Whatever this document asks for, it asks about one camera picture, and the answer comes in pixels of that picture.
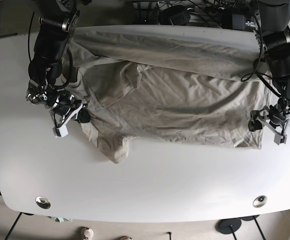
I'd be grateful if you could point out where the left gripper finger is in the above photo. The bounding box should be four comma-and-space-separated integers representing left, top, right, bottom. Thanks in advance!
274, 133, 287, 145
249, 110, 264, 124

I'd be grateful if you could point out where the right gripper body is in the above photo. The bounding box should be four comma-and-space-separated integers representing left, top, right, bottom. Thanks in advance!
49, 100, 83, 127

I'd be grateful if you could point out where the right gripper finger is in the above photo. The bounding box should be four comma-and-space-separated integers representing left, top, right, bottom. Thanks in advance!
53, 125, 69, 138
73, 100, 88, 108

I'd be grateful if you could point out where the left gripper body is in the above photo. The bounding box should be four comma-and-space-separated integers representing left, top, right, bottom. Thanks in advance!
261, 106, 290, 134

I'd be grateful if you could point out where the beige T-shirt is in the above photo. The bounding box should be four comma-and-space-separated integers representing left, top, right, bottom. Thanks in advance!
61, 29, 271, 164

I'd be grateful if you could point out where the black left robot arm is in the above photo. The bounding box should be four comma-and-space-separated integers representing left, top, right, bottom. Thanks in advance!
248, 0, 290, 145

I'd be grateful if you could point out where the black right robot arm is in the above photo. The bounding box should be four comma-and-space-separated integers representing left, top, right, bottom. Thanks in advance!
26, 0, 90, 138

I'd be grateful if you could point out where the right black floor stand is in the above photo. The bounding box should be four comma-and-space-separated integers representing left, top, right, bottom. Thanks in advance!
240, 215, 266, 240

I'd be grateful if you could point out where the black floor stand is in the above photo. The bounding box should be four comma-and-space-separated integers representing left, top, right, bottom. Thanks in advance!
215, 218, 242, 240
240, 215, 266, 240

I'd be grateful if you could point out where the left black floor stand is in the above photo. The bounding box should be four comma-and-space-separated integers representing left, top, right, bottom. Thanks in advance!
215, 218, 242, 240

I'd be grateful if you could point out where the white orange shoe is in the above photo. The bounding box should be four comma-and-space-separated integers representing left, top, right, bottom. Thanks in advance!
81, 227, 94, 240

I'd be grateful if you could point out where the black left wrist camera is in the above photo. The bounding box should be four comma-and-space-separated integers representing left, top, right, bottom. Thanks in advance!
248, 120, 262, 132

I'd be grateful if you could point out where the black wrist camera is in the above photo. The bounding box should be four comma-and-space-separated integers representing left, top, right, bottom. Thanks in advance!
77, 108, 91, 124
248, 120, 262, 132

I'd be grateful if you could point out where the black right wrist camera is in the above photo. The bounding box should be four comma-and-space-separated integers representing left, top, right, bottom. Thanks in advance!
77, 108, 91, 124

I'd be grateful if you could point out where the table cable grommet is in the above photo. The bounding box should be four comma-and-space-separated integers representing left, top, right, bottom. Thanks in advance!
252, 195, 267, 208
36, 196, 51, 210

